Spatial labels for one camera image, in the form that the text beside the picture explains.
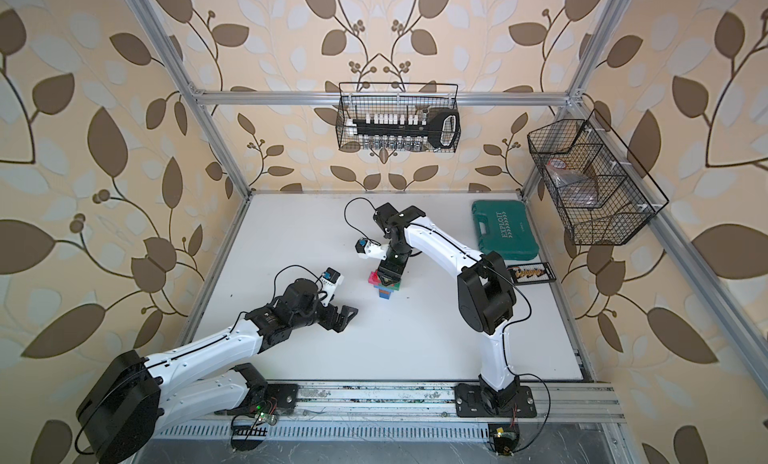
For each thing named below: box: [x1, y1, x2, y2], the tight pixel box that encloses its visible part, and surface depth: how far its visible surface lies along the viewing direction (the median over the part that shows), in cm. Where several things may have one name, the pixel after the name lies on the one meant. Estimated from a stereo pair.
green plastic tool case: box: [472, 200, 539, 261], surface depth 107 cm
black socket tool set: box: [346, 108, 461, 150], surface depth 86 cm
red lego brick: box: [368, 270, 382, 285], surface depth 88 cm
